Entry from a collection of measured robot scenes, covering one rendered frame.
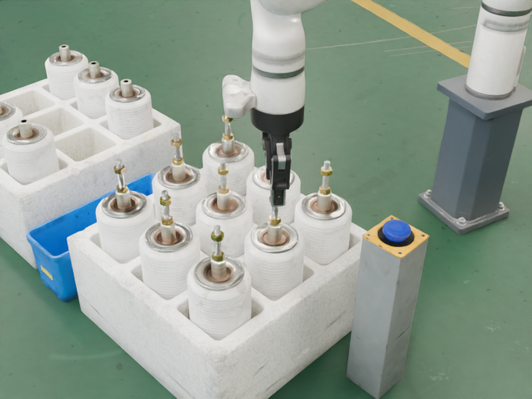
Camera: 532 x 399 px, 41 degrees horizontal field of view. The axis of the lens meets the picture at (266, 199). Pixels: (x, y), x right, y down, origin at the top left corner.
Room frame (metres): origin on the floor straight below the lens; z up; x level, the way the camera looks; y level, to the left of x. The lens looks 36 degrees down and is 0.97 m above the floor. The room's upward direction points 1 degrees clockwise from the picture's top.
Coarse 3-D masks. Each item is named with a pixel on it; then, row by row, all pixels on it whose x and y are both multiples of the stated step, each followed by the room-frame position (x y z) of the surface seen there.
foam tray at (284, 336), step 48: (96, 240) 0.97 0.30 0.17; (96, 288) 0.90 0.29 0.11; (144, 288) 0.83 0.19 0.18; (336, 288) 0.87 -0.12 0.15; (144, 336) 0.81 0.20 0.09; (192, 336) 0.73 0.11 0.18; (240, 336) 0.73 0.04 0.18; (288, 336) 0.79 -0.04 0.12; (336, 336) 0.88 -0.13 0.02; (192, 384) 0.72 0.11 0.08; (240, 384) 0.71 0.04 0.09
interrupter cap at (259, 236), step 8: (264, 224) 0.90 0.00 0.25; (256, 232) 0.88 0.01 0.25; (264, 232) 0.89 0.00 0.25; (288, 232) 0.88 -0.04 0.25; (296, 232) 0.88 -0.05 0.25; (256, 240) 0.87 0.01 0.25; (264, 240) 0.87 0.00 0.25; (288, 240) 0.87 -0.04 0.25; (296, 240) 0.86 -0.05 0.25; (256, 248) 0.85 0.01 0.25; (264, 248) 0.85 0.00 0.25; (272, 248) 0.85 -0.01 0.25; (280, 248) 0.85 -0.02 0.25; (288, 248) 0.85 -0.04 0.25
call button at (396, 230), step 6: (390, 222) 0.82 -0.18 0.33; (396, 222) 0.82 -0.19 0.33; (402, 222) 0.82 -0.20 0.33; (384, 228) 0.80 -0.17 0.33; (390, 228) 0.80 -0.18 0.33; (396, 228) 0.80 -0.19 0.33; (402, 228) 0.80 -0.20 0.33; (408, 228) 0.80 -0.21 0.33; (390, 234) 0.79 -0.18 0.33; (396, 234) 0.79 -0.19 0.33; (402, 234) 0.79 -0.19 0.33; (408, 234) 0.79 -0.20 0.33; (390, 240) 0.79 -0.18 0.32; (396, 240) 0.79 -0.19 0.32; (402, 240) 0.79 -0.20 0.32
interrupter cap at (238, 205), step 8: (216, 192) 0.99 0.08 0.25; (232, 192) 0.99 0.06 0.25; (208, 200) 0.97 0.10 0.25; (216, 200) 0.97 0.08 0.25; (232, 200) 0.97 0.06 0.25; (240, 200) 0.97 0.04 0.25; (208, 208) 0.94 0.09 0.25; (216, 208) 0.95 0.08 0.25; (232, 208) 0.95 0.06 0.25; (240, 208) 0.95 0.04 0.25; (216, 216) 0.92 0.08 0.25; (224, 216) 0.92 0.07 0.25; (232, 216) 0.92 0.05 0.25
